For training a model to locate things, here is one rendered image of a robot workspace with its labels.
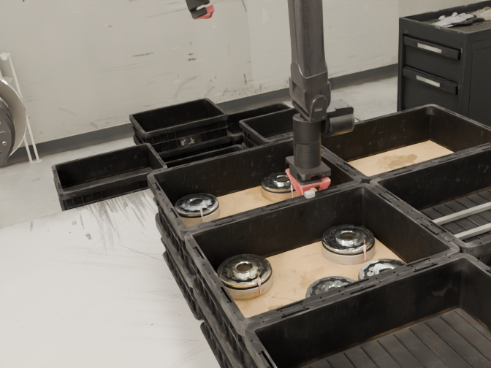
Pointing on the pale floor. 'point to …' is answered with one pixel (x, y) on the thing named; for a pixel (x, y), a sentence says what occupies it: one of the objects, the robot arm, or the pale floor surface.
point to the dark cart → (446, 63)
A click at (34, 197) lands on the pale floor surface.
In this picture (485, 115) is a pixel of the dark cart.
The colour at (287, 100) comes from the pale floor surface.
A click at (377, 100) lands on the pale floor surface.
